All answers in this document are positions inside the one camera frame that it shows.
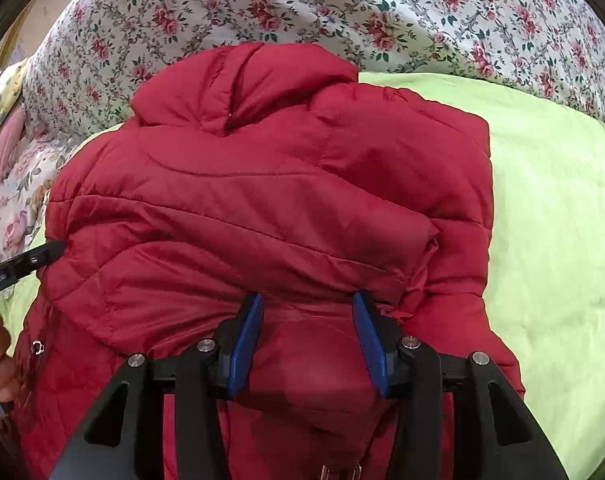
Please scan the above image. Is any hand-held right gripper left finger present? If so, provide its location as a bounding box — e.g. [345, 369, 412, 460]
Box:
[50, 292, 266, 480]

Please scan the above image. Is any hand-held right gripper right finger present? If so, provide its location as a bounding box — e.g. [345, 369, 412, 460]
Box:
[352, 290, 570, 480]

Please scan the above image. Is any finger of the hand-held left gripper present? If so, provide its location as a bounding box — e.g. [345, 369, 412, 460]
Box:
[0, 240, 66, 307]

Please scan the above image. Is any red quilted puffer jacket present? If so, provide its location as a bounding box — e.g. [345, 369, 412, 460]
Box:
[13, 42, 526, 480]

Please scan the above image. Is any person's left hand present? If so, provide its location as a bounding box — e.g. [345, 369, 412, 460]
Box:
[0, 311, 21, 404]

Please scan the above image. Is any large-flower print pillow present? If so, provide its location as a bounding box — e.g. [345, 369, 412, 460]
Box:
[0, 135, 70, 271]

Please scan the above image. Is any pink pillow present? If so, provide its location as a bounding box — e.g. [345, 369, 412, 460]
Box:
[0, 107, 27, 188]

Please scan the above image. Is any yellow floral pillow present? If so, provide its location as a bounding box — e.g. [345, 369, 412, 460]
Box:
[0, 57, 30, 146]

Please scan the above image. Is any light green blanket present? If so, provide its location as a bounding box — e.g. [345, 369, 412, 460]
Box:
[2, 72, 605, 480]

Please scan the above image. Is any white rose-print quilt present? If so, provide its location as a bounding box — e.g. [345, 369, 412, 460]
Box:
[22, 0, 605, 156]

